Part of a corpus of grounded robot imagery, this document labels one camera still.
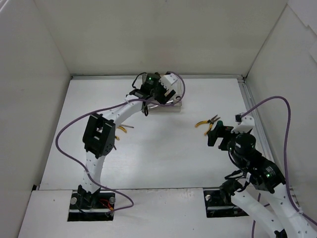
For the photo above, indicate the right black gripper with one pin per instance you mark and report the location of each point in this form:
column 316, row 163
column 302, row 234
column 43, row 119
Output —
column 217, row 136

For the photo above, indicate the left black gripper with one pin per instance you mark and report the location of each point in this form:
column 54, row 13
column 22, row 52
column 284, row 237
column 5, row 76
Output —
column 163, row 93

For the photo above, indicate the silver ratchet wrench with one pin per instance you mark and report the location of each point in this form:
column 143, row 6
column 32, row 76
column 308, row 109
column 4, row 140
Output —
column 175, row 100

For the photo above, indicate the yellow handled needle-nose pliers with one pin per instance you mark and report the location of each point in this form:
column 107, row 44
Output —
column 122, row 129

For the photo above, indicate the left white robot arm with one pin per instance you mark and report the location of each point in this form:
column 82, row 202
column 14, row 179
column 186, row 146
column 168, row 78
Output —
column 99, row 135

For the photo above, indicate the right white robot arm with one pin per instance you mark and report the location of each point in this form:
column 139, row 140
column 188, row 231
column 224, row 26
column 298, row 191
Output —
column 284, row 221

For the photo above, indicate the clear small plastic bin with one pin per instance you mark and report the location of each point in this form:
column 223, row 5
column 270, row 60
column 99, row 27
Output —
column 178, row 87

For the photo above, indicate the clear long plastic bin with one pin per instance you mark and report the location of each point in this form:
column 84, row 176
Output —
column 155, row 109

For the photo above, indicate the dark hex key on table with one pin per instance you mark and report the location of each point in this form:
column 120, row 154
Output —
column 128, row 126

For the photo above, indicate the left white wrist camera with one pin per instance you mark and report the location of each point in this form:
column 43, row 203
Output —
column 169, row 82

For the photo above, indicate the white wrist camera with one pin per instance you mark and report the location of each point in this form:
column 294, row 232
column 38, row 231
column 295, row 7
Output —
column 169, row 82
column 245, row 124

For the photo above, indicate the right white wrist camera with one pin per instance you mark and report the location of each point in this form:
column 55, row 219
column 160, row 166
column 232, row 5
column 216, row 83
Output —
column 245, row 124

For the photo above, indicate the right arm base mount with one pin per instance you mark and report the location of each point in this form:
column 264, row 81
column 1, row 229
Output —
column 218, row 200

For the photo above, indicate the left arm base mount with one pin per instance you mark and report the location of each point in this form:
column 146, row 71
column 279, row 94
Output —
column 96, row 207

